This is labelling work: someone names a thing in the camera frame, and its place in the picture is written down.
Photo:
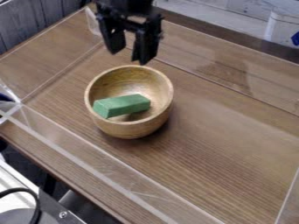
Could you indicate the grey metal stand base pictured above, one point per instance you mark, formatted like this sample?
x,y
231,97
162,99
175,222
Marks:
x,y
52,214

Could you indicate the white container top right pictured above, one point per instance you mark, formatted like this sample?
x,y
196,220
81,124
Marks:
x,y
282,29

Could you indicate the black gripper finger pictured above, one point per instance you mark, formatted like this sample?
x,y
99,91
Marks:
x,y
145,45
112,33

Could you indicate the clear acrylic front wall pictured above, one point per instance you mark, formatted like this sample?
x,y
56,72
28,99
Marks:
x,y
133,198

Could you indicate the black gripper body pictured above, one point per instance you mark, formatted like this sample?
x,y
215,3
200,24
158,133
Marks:
x,y
135,14

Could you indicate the brown wooden bowl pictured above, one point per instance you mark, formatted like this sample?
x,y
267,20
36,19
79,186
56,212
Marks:
x,y
129,80

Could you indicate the green rectangular block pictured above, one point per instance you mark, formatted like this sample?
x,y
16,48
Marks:
x,y
121,105

